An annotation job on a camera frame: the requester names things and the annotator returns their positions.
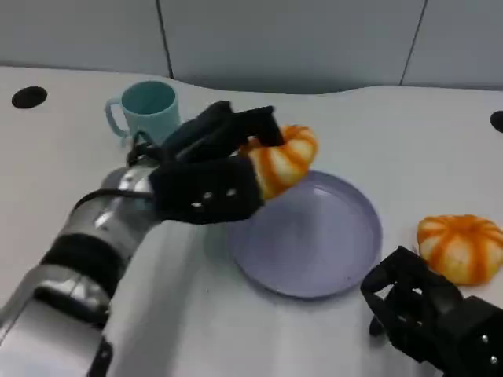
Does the orange and white bread roll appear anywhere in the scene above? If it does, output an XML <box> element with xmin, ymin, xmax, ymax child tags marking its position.
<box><xmin>416</xmin><ymin>214</ymin><xmax>503</xmax><ymax>287</ymax></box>
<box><xmin>238</xmin><ymin>124</ymin><xmax>319</xmax><ymax>202</ymax></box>

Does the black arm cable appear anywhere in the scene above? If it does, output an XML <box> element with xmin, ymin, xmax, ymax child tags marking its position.
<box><xmin>73</xmin><ymin>188</ymin><xmax>156</xmax><ymax>215</ymax></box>

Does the lilac plate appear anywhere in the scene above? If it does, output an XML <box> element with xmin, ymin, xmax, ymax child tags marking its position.
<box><xmin>229</xmin><ymin>170</ymin><xmax>384</xmax><ymax>301</ymax></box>

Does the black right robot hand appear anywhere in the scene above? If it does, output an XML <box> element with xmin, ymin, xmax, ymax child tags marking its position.
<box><xmin>360</xmin><ymin>246</ymin><xmax>503</xmax><ymax>377</ymax></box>

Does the black looped wrist cable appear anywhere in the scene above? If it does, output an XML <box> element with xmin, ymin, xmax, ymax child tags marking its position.
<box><xmin>126</xmin><ymin>131</ymin><xmax>160</xmax><ymax>168</ymax></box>

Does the pale green mug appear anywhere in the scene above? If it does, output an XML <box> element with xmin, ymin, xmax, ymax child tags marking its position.
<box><xmin>104</xmin><ymin>80</ymin><xmax>182</xmax><ymax>149</ymax></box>

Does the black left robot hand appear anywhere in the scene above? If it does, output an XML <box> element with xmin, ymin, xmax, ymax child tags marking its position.
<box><xmin>149</xmin><ymin>101</ymin><xmax>285</xmax><ymax>226</ymax></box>

